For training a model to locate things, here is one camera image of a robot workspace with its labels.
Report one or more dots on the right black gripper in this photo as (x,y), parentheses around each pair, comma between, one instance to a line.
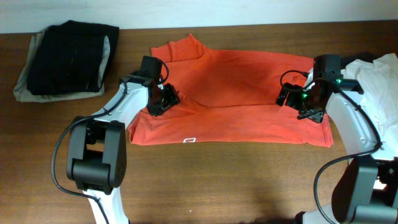
(314,115)

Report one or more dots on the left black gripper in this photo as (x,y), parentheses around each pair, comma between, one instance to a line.
(174,98)

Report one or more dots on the red printed t-shirt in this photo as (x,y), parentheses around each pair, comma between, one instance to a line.
(228,96)

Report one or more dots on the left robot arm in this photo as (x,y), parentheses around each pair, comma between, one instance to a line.
(97,157)

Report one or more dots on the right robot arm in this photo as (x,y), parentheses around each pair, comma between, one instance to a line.
(361,99)

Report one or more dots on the white garment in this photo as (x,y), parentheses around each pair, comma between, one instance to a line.
(378,79)

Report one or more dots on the dark navy garment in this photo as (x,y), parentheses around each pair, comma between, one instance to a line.
(364,56)

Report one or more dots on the folded black garment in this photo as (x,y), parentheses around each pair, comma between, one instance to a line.
(72,57)

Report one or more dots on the folded beige garment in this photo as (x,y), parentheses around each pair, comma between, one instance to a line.
(23,95)

